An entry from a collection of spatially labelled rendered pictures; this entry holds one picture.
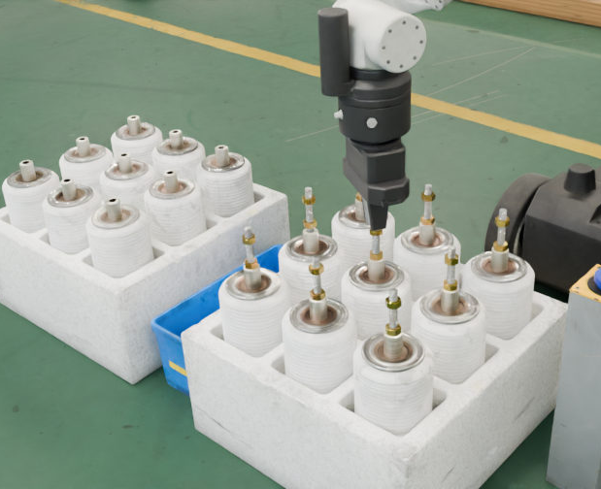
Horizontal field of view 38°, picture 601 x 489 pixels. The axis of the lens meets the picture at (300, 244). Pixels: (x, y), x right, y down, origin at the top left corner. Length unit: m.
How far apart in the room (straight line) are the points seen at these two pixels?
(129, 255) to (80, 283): 0.10
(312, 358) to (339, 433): 0.10
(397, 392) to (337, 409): 0.09
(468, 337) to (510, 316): 0.12
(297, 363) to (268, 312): 0.09
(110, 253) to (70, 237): 0.11
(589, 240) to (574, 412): 0.38
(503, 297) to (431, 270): 0.12
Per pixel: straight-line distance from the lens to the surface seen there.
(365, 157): 1.06
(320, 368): 1.10
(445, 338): 1.10
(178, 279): 1.42
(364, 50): 1.00
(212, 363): 1.21
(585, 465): 1.21
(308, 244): 1.24
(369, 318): 1.17
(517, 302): 1.20
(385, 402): 1.04
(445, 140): 2.19
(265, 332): 1.17
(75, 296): 1.45
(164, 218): 1.43
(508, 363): 1.16
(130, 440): 1.35
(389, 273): 1.19
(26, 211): 1.56
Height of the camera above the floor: 0.90
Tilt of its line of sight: 31 degrees down
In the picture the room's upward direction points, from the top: 4 degrees counter-clockwise
